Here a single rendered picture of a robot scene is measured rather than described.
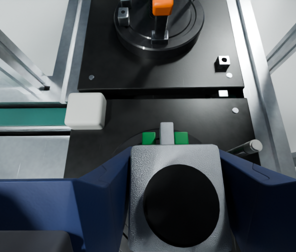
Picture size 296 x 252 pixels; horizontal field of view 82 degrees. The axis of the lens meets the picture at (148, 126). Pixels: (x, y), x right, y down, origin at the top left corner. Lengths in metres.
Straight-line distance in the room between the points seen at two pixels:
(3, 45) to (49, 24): 0.31
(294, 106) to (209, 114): 0.25
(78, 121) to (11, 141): 0.16
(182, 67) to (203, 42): 0.06
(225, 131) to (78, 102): 0.19
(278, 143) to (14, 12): 0.66
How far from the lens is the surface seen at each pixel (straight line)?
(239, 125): 0.25
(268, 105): 0.30
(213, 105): 0.25
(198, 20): 0.31
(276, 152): 0.28
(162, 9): 0.20
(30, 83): 0.29
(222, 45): 0.31
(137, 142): 0.20
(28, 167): 0.33
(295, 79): 0.49
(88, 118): 0.22
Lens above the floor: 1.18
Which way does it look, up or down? 71 degrees down
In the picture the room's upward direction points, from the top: 5 degrees counter-clockwise
